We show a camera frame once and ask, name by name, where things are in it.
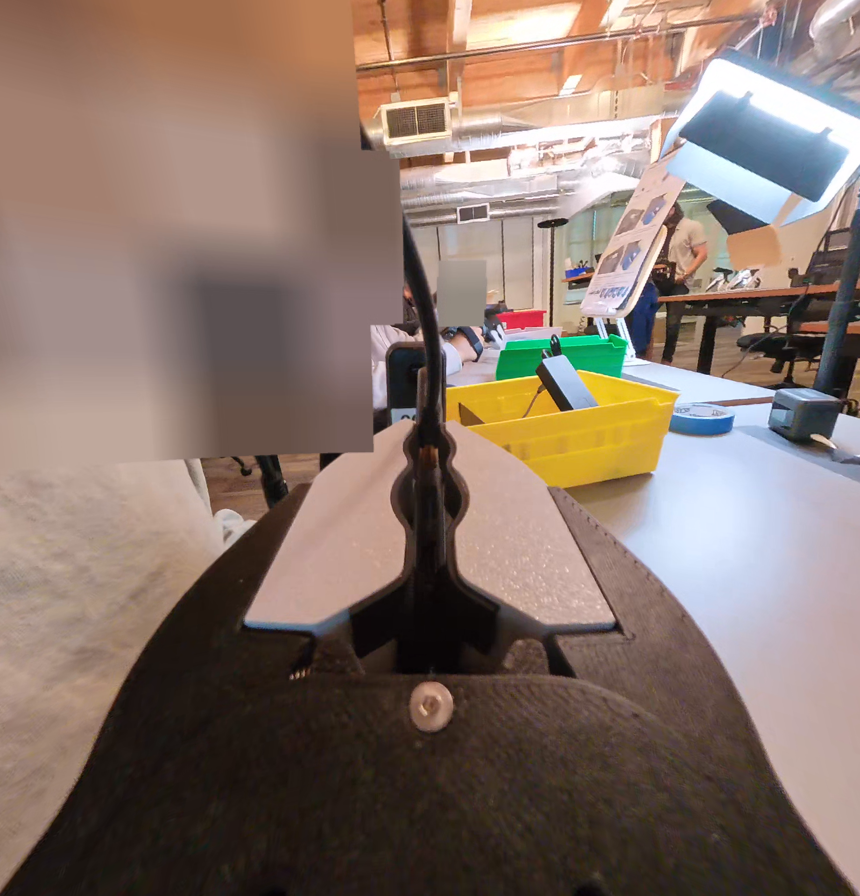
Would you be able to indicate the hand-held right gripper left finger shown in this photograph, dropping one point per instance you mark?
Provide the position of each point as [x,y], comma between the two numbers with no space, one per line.
[332,546]

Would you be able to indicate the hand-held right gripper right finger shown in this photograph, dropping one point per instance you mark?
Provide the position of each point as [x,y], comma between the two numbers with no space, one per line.
[528,553]

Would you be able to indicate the yellow plastic bin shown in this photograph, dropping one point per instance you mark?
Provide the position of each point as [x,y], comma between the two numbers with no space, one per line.
[577,441]

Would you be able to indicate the red plastic bin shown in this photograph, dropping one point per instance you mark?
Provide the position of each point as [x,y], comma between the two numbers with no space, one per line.
[524,320]

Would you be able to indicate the black power adapter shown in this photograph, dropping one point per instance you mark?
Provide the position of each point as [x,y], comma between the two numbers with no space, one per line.
[566,385]

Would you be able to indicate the green plastic bin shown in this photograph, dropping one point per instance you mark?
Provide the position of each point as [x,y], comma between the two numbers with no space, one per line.
[584,357]

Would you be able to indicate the blue tape roll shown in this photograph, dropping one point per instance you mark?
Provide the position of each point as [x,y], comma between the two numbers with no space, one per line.
[703,418]

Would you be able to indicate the white board stand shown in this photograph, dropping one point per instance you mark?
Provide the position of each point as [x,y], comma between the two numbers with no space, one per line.
[622,336]

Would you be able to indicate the white air vent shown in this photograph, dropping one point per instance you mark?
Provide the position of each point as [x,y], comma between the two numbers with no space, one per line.
[416,120]

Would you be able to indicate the person's cream sweater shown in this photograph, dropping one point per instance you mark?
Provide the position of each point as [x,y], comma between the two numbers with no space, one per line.
[87,630]

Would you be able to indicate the wooden instruction board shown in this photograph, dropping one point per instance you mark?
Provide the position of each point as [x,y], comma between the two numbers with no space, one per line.
[636,231]

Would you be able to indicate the grey label printer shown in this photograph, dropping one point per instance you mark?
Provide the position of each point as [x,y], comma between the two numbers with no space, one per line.
[801,413]

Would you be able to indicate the black office chair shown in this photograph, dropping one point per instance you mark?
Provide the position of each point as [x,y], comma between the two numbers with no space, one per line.
[773,343]

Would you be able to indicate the wooden office desk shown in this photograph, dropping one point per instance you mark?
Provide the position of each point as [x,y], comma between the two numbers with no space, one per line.
[752,292]

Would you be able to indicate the black light stand pole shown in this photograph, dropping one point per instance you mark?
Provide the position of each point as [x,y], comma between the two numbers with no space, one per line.
[847,294]

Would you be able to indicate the studio light panel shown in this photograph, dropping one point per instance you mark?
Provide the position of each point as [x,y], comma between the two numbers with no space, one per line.
[766,140]

